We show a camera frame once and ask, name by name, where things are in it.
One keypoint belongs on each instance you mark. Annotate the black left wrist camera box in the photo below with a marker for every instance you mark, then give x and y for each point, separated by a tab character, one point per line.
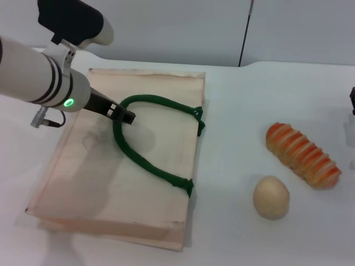
72	19

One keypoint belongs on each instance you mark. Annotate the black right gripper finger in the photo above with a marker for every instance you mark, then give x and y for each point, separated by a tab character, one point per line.
352	101

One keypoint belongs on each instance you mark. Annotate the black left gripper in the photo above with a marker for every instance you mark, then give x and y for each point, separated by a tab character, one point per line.
97	102

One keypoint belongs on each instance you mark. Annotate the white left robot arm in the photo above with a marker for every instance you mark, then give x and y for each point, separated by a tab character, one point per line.
25	72

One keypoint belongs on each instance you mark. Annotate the orange striped bread loaf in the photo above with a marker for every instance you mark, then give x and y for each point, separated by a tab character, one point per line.
302	155

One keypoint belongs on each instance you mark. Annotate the round beige egg yolk pastry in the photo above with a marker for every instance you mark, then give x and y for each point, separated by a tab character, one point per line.
271	198

